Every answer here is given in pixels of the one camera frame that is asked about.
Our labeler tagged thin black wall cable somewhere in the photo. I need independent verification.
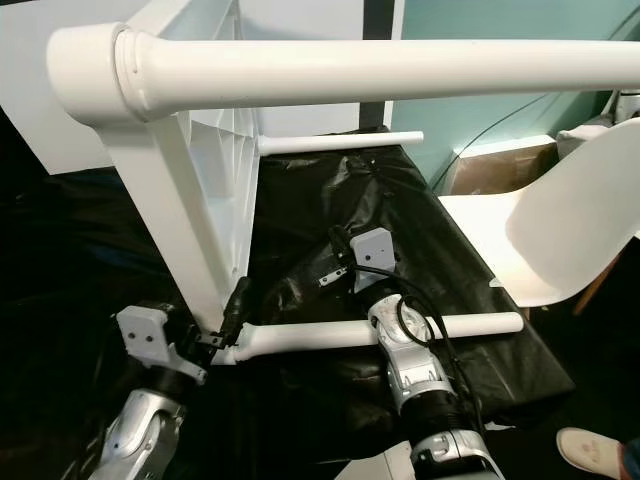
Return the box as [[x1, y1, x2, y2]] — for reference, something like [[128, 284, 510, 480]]
[[428, 95, 640, 191]]

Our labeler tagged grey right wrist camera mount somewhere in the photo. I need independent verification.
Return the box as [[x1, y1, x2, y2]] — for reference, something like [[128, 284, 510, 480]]
[[350, 227, 397, 296]]

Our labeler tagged black plastic cover sheet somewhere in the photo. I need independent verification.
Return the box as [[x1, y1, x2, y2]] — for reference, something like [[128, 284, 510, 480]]
[[0, 128, 576, 480]]

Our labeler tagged white plastic table top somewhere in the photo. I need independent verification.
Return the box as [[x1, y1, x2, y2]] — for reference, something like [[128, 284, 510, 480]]
[[48, 0, 259, 336]]

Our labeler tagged white shoe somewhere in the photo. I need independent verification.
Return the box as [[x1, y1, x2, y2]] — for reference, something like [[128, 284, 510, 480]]
[[556, 427, 640, 477]]

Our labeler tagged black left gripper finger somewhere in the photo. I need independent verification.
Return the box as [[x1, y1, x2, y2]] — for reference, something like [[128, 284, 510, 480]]
[[226, 276, 254, 337]]

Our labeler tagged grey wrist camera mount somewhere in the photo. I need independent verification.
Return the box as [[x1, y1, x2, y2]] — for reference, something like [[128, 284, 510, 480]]
[[116, 305, 207, 386], [350, 227, 397, 296]]

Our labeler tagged white plastic shell chair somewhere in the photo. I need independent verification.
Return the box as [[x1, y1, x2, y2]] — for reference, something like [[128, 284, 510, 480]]
[[438, 118, 640, 309]]

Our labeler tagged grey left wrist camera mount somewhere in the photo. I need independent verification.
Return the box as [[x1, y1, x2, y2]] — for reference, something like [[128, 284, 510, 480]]
[[116, 305, 207, 386]]

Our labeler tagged large white board panel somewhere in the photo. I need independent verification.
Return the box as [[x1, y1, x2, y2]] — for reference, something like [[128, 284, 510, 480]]
[[0, 0, 366, 176]]

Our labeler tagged light grey cushion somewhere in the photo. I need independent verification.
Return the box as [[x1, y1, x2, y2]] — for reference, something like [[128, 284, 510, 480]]
[[555, 118, 623, 159]]

